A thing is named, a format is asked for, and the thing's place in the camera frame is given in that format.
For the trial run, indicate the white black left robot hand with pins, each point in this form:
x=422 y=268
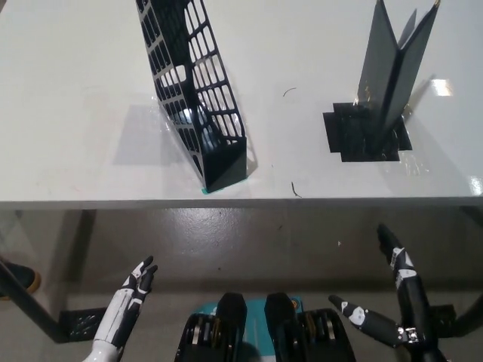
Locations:
x=117 y=313

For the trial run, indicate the black mesh file shelf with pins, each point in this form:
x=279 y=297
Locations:
x=226 y=162

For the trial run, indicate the black floor tape patch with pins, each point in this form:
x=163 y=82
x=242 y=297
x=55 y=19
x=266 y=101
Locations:
x=85 y=322
x=443 y=316

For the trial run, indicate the dark shoe with tan sole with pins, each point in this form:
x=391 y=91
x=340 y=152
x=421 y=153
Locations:
x=19 y=277

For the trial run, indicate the teal tape strip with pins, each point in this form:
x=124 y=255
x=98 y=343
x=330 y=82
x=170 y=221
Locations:
x=205 y=191

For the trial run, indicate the black tape patch on table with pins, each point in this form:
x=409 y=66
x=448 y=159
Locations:
x=347 y=132

